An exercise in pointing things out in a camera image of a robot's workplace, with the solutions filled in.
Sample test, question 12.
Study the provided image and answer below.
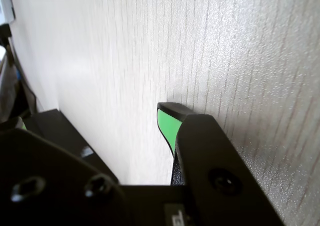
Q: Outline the black cardboard box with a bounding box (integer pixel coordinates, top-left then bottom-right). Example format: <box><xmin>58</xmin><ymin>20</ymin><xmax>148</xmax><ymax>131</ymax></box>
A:
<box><xmin>23</xmin><ymin>113</ymin><xmax>83</xmax><ymax>159</ymax></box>

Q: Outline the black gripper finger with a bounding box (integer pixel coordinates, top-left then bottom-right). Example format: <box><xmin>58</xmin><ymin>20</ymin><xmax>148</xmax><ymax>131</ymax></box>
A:
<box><xmin>0</xmin><ymin>115</ymin><xmax>133</xmax><ymax>226</ymax></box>
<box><xmin>156</xmin><ymin>102</ymin><xmax>287</xmax><ymax>226</ymax></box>

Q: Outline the black box lid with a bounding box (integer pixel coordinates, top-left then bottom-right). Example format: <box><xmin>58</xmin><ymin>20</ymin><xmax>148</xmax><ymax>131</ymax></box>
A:
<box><xmin>24</xmin><ymin>108</ymin><xmax>120</xmax><ymax>185</ymax></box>

